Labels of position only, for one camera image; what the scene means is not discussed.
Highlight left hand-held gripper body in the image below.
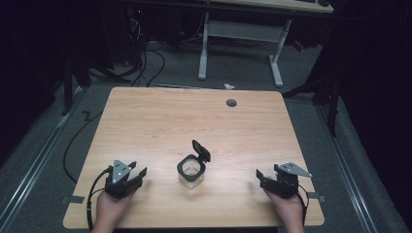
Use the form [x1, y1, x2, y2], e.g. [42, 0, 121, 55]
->
[103, 158, 144, 200]

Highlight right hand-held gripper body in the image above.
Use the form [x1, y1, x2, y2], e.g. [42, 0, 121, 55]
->
[259, 161, 314, 200]

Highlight glass jar with black lid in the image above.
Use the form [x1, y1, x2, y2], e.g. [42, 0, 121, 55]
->
[176, 139, 212, 191]

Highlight person's left hand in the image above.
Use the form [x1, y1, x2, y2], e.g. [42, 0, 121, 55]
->
[91, 188, 137, 233]

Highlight person's right hand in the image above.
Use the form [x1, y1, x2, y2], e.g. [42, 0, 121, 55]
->
[263, 188, 306, 233]

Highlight grey tape strip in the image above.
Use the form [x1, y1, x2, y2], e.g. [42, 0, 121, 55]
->
[306, 191, 327, 204]
[60, 195, 86, 205]

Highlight black metal stand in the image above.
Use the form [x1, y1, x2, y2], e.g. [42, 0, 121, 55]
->
[282, 72, 343, 138]
[59, 54, 93, 117]

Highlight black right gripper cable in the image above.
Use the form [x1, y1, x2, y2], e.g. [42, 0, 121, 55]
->
[294, 183, 311, 227]

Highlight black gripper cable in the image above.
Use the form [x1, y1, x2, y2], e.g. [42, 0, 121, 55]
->
[294, 183, 311, 227]
[86, 167, 114, 232]

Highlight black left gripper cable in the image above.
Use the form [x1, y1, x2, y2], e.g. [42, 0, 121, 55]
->
[86, 167, 114, 232]

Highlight black floor cable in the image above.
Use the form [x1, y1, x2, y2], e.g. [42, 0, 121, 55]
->
[62, 110, 105, 184]

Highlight metal floor rail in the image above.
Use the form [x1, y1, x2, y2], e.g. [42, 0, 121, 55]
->
[314, 102, 379, 233]
[0, 86, 87, 229]

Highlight bundle of black cables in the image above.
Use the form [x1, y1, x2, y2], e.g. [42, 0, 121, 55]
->
[120, 14, 167, 88]

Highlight white metal frame desk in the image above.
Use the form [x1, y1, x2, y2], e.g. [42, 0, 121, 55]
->
[197, 0, 335, 88]

